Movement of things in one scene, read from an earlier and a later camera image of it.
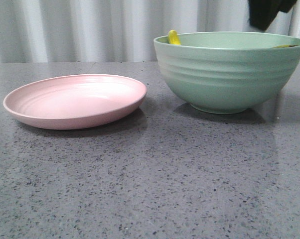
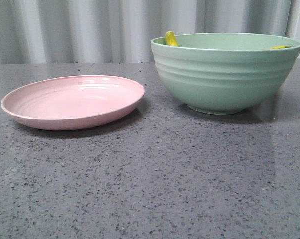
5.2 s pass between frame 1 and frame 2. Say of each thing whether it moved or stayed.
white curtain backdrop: stayed
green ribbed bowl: stayed
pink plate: stayed
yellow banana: moved
